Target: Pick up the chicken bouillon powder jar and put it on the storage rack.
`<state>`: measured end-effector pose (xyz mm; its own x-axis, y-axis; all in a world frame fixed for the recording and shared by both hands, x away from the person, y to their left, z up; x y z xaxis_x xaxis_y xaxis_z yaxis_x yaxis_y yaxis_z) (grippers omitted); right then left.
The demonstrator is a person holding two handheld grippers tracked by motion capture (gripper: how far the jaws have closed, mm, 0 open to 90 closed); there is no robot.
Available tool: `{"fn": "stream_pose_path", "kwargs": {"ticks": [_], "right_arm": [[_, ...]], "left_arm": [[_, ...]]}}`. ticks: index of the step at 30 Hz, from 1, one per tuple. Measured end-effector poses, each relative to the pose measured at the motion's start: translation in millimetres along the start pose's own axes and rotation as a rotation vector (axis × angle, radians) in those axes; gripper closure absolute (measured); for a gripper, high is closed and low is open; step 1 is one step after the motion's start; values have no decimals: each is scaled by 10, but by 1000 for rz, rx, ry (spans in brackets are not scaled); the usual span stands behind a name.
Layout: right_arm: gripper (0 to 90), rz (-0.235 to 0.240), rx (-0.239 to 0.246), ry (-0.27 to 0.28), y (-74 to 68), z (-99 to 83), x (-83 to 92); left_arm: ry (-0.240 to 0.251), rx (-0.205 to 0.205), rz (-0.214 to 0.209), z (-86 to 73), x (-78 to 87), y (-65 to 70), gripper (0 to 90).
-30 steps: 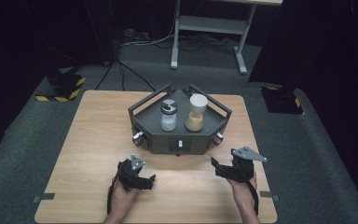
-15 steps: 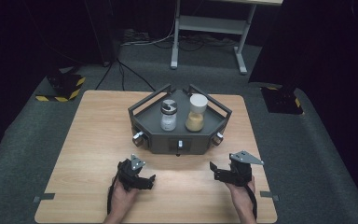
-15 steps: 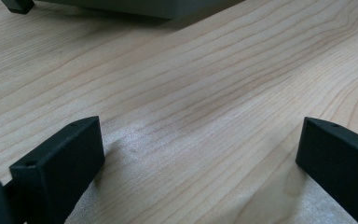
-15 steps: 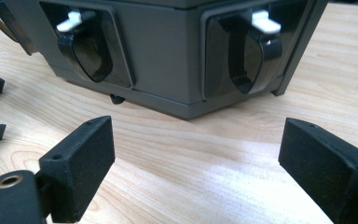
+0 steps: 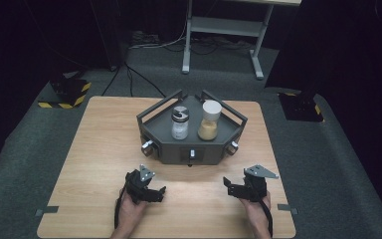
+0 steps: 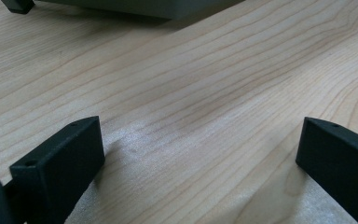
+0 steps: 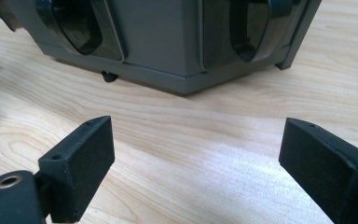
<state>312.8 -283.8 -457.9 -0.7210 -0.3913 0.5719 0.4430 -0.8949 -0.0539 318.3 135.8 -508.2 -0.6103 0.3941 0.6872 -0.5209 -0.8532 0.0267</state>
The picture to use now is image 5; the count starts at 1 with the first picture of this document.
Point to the grey metal desk frame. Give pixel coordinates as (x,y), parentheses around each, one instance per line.
(227,26)

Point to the black yellow striped stand base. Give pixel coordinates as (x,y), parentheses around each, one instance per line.
(67,94)

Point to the grey tape piece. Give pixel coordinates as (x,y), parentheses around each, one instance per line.
(287,208)
(48,210)

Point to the silver-lid glass spice jar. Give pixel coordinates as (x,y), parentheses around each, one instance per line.
(180,124)

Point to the white-lid jar of yellow powder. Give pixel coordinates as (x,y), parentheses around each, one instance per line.
(209,126)

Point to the dark curtain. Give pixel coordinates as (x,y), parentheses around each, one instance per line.
(351,49)
(30,49)

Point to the black corner storage rack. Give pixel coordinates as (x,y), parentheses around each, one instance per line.
(192,149)

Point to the person's right hand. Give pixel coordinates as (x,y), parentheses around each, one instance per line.
(255,212)

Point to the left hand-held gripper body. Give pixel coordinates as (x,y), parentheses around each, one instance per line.
(138,186)

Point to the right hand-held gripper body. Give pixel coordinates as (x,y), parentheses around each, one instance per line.
(256,186)

